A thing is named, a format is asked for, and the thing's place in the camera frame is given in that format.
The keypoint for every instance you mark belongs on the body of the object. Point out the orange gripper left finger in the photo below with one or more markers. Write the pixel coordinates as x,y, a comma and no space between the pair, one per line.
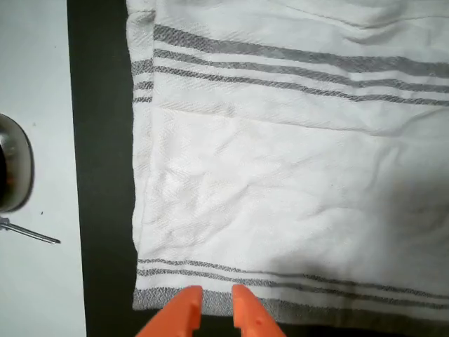
175,316

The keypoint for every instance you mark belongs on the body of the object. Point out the thin metal pin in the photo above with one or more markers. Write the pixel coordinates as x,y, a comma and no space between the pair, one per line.
31,234

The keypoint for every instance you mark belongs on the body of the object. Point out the white grey-striped towel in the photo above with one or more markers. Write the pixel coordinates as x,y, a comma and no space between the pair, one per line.
263,168

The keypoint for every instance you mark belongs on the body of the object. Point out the round stainless steel container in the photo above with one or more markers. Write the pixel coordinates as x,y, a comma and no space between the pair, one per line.
15,165

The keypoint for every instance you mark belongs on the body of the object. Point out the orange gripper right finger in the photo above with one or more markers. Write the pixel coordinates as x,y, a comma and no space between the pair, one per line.
250,312

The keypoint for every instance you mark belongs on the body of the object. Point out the black fabric mat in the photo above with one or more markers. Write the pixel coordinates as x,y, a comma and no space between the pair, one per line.
103,140

